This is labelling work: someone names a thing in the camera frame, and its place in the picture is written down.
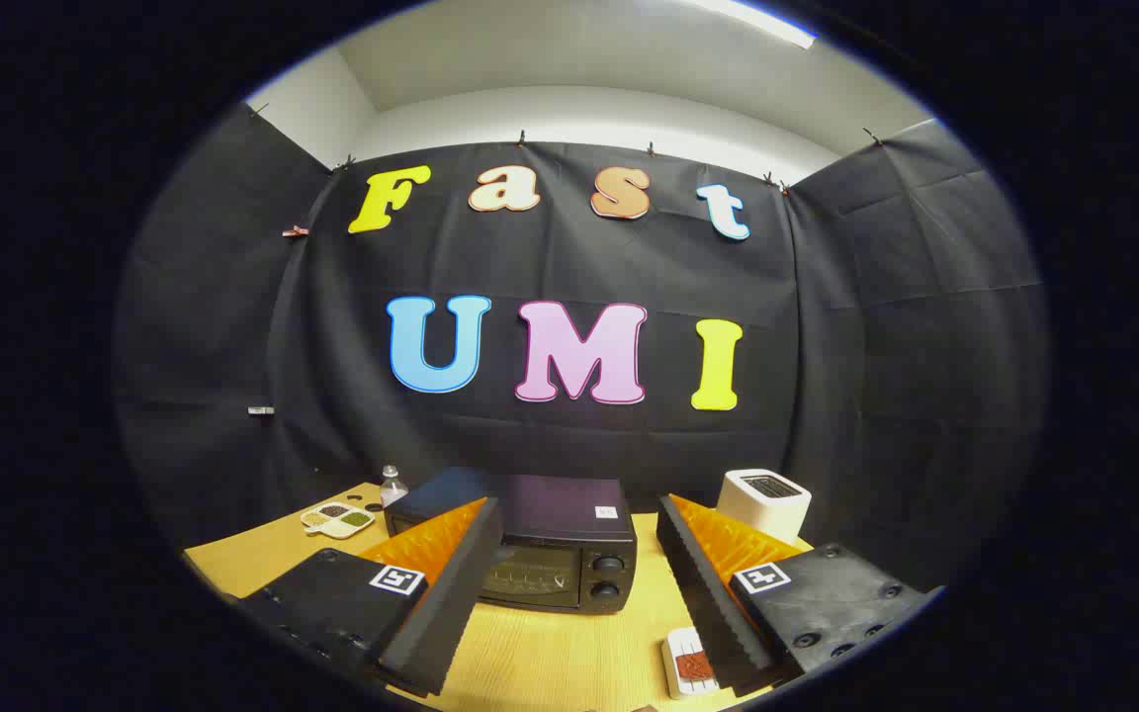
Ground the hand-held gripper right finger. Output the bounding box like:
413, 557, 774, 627
656, 492, 946, 698

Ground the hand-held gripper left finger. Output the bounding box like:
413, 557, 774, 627
233, 496, 506, 698

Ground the black toaster oven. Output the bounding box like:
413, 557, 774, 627
384, 467, 640, 614

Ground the white bread toaster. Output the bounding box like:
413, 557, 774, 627
716, 469, 814, 547

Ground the white plastic tray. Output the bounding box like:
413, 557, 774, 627
661, 626, 724, 701

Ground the divided white spice dish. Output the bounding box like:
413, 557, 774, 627
300, 501, 377, 540

